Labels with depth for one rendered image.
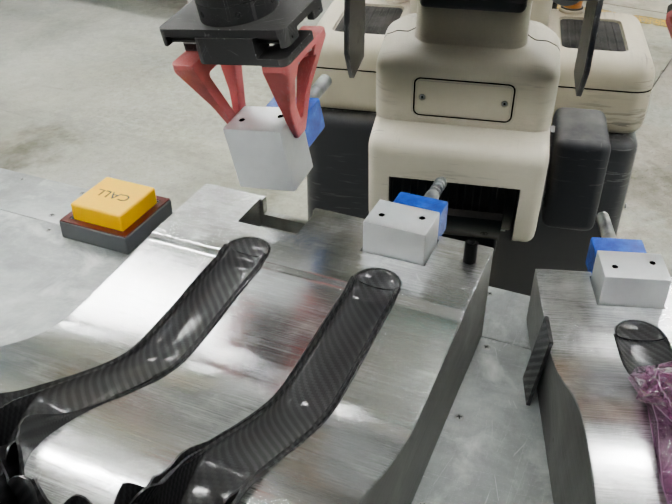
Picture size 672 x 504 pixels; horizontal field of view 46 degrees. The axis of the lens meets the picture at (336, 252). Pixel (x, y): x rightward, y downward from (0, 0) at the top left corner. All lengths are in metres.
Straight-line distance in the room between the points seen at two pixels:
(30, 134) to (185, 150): 0.57
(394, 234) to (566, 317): 0.15
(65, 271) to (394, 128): 0.44
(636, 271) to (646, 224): 1.81
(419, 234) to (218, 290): 0.16
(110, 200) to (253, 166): 0.23
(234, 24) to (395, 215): 0.18
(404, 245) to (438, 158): 0.40
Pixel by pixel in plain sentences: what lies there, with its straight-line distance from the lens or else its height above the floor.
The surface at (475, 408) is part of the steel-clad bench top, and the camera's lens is 0.62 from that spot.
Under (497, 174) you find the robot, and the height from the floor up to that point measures 0.77.
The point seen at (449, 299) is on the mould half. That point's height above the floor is 0.89.
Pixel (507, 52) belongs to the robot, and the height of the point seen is 0.90.
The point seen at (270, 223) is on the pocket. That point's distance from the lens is 0.69.
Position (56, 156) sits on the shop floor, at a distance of 2.81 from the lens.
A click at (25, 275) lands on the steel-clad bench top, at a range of 0.79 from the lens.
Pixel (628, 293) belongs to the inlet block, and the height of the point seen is 0.87.
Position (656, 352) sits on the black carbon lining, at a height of 0.85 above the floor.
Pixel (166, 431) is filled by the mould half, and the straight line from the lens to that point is 0.44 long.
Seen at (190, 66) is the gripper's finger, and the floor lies 1.03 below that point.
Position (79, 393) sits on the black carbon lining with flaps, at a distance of 0.49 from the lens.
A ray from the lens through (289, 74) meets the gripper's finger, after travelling 0.55.
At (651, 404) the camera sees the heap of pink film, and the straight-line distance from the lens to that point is 0.52.
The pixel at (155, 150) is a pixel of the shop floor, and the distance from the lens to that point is 2.75.
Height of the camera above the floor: 1.24
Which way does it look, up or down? 35 degrees down
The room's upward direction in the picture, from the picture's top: straight up
